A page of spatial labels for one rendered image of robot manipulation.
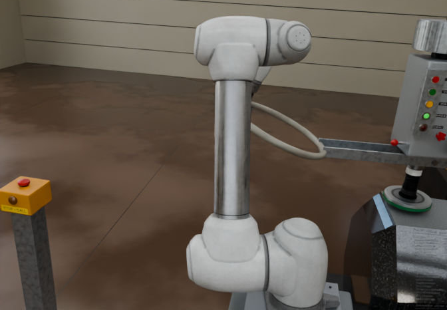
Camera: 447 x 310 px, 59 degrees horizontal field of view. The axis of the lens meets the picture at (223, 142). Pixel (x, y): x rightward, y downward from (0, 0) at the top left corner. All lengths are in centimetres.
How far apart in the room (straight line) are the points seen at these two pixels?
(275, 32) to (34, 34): 875
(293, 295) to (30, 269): 97
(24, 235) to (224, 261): 78
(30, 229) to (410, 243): 154
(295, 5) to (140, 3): 300
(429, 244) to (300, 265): 99
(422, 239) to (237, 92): 122
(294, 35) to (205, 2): 702
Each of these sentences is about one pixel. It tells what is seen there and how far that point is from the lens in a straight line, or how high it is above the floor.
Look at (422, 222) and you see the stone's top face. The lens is 206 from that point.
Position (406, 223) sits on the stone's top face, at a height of 80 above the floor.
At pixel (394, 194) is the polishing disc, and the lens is 212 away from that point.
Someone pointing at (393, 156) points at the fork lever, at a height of 108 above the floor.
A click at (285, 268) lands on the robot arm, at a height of 107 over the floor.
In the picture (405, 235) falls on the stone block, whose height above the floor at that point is 77.
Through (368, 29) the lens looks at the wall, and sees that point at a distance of 799.
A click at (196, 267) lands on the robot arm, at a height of 106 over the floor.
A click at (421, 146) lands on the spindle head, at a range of 192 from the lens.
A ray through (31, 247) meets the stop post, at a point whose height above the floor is 86.
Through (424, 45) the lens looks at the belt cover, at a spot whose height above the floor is 158.
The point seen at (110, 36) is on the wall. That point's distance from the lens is 878.
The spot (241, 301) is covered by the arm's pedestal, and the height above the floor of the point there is 80.
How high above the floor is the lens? 175
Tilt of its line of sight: 21 degrees down
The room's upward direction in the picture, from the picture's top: 3 degrees clockwise
